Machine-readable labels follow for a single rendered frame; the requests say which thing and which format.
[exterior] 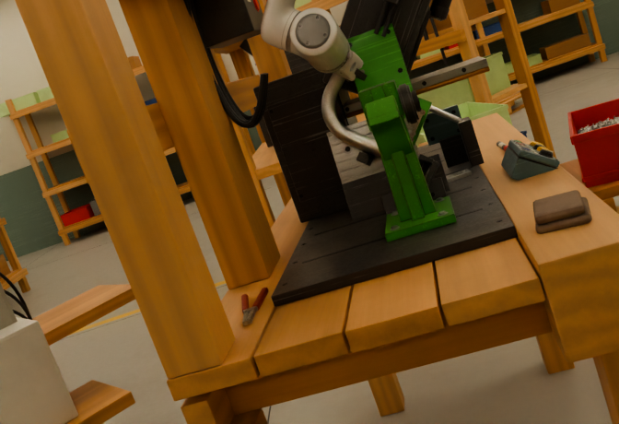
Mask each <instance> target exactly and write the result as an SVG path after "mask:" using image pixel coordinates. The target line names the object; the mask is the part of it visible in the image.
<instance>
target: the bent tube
mask: <svg viewBox="0 0 619 424"><path fill-rule="evenodd" d="M344 82H345V78H344V77H340V76H338V75H336V74H335V73H333V74H332V76H331V78H330V80H329V82H328V84H327V85H326V87H325V90H324V91H323V94H322V99H321V112H322V117H323V120H324V122H325V123H326V125H327V127H328V128H329V130H330V131H331V132H332V134H333V135H334V136H336V137H337V138H338V139H340V140H341V141H343V142H345V143H346V144H349V145H351V146H353V147H357V148H359V149H362V150H364V151H366V152H368V153H370V154H372V155H375V156H377V157H379V158H381V156H380V151H379V148H378V145H377V142H376V140H374V139H371V138H369V137H367V136H364V135H361V134H359V133H357V132H355V131H352V130H350V129H348V128H347V127H345V126H344V125H343V124H342V123H341V122H340V120H339V119H338V117H337V114H336V110H335V100H336V97H337V94H338V92H339V90H340V88H341V86H342V85H343V84H344Z"/></svg>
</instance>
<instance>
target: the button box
mask: <svg viewBox="0 0 619 424"><path fill-rule="evenodd" d="M516 142H517V141H514V140H513V139H511V140H509V142H508V147H507V149H506V152H505V155H504V158H503V160H502V163H501V166H502V167H503V168H504V169H505V171H506V172H507V173H508V175H509V176H510V178H511V179H514V180H517V181H519V180H523V179H526V178H529V177H532V176H535V175H538V174H542V173H545V172H548V171H553V170H556V169H558V168H557V167H558V166H559V163H560V161H559V160H558V159H556V158H555V157H550V156H546V155H544V154H542V153H540V151H538V150H537V148H535V147H533V146H532V145H530V144H529V145H528V144H524V143H522V144H524V145H525V146H526V147H527V148H528V149H530V150H531V151H529V150H526V149H523V148H522V147H521V146H519V144H518V143H516Z"/></svg>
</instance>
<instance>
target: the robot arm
mask: <svg viewBox="0 0 619 424"><path fill-rule="evenodd" d="M295 2H296V0H267V3H266V6H265V10H264V12H263V19H262V24H261V36H262V38H263V40H264V41H265V42H267V43H268V44H270V45H272V46H274V47H276V48H279V49H282V50H284V51H287V52H290V53H293V54H295V55H298V56H300V57H302V58H303V59H305V60H307V61H308V62H309V63H310V64H311V65H312V66H313V67H314V68H315V69H316V70H318V71H320V72H323V73H335V74H336V75H338V76H340V77H344V78H345V80H346V81H348V82H349V81H353V80H355V78H359V79H361V80H364V81H365V79H366V77H367V75H365V74H364V73H363V72H361V71H360V70H359V69H360V68H361V67H362V66H363V61H362V60H361V59H360V57H359V56H358V55H357V54H356V53H354V52H353V51H351V50H350V45H349V42H348V40H347V38H346V37H345V35H344V34H343V32H342V31H341V29H340V28H339V26H338V24H337V23H336V21H335V19H334V18H333V16H332V15H331V14H330V13H329V12H327V11H326V10H323V9H321V8H309V9H306V10H304V11H302V12H301V11H298V10H296V9H295V8H294V6H295ZM357 68H359V69H357Z"/></svg>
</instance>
